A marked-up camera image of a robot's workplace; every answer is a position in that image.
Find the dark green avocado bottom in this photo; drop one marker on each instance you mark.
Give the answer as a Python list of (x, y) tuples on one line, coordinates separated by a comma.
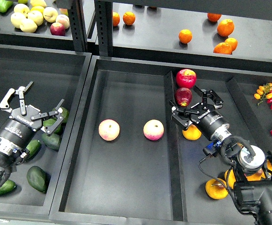
[(36, 178)]

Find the dark red apple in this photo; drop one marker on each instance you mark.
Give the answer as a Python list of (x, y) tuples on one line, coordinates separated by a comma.
[(183, 96)]

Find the pink apple right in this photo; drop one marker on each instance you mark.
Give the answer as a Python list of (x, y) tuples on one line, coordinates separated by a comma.
[(153, 130)]

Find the pale yellow pear front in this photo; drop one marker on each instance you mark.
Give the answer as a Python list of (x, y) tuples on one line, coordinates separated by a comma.
[(28, 26)]

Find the orange right small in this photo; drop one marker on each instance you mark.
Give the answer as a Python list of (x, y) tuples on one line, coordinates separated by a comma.
[(233, 42)]

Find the pale yellow pear middle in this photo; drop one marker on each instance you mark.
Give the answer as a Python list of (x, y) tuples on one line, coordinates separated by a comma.
[(36, 16)]

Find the black tray divider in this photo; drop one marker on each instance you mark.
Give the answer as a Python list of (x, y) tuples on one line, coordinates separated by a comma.
[(176, 183)]

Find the pink apple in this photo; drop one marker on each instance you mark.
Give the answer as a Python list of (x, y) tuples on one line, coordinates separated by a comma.
[(153, 130), (109, 129)]

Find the black left tray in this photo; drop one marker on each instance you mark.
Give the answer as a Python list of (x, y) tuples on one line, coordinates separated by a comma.
[(56, 75)]

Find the cherry tomato bunch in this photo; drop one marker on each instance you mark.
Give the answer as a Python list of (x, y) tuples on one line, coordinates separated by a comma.
[(264, 94)]

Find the bright red apple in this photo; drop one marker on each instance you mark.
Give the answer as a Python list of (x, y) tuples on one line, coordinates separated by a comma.
[(186, 78)]

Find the red apple on shelf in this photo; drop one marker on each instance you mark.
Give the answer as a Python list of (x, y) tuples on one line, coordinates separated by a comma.
[(57, 29)]

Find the orange front right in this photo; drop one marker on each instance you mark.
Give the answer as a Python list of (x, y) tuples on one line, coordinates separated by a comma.
[(223, 48)]

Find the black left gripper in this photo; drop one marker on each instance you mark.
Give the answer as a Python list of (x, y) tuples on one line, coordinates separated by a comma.
[(24, 122)]

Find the green avocado long left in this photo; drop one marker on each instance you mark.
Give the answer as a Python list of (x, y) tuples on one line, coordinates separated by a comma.
[(32, 148)]

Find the yellow pear under gripper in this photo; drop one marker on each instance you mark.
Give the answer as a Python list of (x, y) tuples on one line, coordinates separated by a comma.
[(231, 178)]

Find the large orange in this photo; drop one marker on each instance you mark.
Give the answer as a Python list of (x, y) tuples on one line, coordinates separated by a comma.
[(225, 27)]

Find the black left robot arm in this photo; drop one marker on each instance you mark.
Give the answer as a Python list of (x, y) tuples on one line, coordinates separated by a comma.
[(10, 154)]

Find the yellow pear upper right compartment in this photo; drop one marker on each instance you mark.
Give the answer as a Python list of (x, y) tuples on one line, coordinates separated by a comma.
[(192, 133)]

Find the pale yellow pear left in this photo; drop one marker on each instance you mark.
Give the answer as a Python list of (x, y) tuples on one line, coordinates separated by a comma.
[(16, 19)]

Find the pink apple left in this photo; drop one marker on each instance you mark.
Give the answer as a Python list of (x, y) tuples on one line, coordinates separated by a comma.
[(109, 129)]

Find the orange top right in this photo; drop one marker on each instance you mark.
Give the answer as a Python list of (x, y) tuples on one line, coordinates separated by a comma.
[(213, 17)]

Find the orange middle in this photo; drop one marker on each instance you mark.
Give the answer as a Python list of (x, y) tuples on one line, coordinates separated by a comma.
[(185, 36)]

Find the green avocado top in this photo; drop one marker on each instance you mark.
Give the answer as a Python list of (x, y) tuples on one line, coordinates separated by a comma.
[(64, 114)]

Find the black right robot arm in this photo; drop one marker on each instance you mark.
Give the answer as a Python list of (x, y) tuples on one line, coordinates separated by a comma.
[(251, 192)]

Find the black middle tray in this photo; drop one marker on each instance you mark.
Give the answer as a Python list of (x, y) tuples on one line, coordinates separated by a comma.
[(127, 181)]

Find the black tray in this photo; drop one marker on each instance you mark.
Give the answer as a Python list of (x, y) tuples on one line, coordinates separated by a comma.
[(127, 181), (56, 75)]

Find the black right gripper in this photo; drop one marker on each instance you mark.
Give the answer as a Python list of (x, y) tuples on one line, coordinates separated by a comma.
[(207, 119)]

